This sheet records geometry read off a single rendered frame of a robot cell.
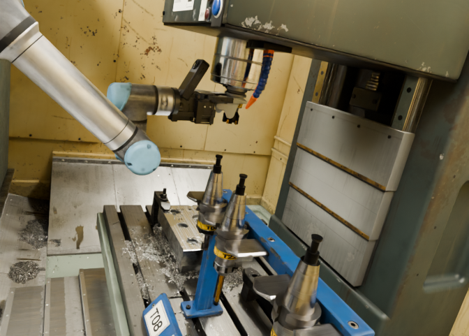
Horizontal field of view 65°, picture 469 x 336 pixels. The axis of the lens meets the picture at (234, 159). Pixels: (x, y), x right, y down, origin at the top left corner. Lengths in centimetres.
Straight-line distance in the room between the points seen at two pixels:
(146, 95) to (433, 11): 68
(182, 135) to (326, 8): 148
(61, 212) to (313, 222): 110
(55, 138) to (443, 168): 168
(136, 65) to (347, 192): 123
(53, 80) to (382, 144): 89
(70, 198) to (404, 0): 156
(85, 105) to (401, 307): 104
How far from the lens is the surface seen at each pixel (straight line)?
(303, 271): 50
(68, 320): 121
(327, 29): 78
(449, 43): 103
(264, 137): 233
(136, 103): 91
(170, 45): 202
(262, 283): 57
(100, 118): 78
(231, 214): 66
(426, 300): 137
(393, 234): 121
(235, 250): 64
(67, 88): 77
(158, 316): 91
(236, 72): 97
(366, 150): 122
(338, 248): 133
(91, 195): 190
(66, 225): 178
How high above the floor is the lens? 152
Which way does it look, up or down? 15 degrees down
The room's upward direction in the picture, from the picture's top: 11 degrees clockwise
